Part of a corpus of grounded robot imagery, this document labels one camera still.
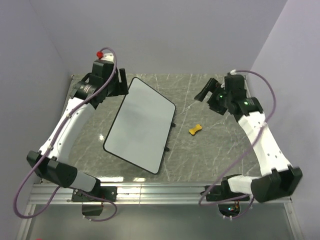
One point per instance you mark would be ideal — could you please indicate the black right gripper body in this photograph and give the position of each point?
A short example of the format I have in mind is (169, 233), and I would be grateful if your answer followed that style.
(220, 96)

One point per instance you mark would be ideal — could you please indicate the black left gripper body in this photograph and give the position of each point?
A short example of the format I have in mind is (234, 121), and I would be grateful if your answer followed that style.
(114, 86)

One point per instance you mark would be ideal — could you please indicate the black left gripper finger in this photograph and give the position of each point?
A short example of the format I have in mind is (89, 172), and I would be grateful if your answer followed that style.
(123, 88)
(122, 75)

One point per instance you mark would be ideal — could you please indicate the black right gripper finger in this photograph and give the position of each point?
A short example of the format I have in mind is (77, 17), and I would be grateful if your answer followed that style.
(210, 86)
(214, 106)

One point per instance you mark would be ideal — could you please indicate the yellow bone-shaped eraser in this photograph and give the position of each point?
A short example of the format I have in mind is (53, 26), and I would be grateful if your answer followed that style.
(195, 129)

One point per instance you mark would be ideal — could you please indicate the white whiteboard black frame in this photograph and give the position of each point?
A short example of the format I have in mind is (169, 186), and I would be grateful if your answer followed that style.
(141, 127)

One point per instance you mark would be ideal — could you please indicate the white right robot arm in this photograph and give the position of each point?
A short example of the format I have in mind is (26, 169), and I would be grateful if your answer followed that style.
(278, 178)

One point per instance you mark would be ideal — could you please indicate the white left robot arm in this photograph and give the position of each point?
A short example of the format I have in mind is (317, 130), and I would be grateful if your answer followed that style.
(51, 161)

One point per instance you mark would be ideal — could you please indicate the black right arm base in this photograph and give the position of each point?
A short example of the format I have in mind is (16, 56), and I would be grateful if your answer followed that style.
(228, 202)

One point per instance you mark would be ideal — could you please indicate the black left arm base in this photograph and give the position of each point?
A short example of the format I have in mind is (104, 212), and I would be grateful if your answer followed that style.
(93, 203)

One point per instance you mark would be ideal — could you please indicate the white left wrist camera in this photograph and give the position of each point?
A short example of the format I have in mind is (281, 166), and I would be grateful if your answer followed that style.
(109, 57)

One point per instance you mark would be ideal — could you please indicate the aluminium side rail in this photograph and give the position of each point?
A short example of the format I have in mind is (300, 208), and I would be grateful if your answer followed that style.
(246, 85)

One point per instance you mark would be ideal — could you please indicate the aluminium mounting rail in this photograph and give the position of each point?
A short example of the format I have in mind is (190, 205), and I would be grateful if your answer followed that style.
(136, 193)

